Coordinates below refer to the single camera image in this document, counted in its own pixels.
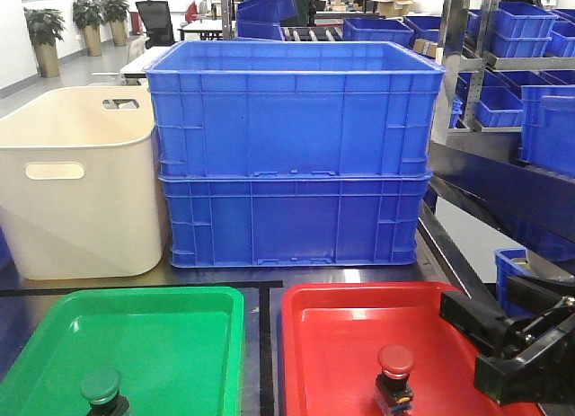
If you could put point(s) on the upper blue stacking crate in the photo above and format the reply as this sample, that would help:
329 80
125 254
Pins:
264 108

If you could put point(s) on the green mushroom push button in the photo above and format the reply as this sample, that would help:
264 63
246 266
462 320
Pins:
101 389

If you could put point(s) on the cream plastic basket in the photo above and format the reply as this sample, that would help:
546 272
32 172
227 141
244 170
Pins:
80 197

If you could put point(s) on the green plastic tray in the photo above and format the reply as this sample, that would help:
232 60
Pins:
179 351

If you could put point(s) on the black office chair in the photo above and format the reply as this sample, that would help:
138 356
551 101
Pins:
156 18

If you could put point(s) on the red mushroom push button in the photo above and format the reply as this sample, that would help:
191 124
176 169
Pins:
394 395

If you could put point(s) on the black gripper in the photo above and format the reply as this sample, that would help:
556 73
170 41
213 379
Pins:
541 372

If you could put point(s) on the blue stacking crate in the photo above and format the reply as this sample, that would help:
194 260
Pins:
264 108
288 222

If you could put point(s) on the red plastic tray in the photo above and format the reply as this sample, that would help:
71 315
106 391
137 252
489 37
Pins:
333 332

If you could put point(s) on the lower blue stacking crate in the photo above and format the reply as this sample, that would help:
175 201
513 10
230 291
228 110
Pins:
288 222

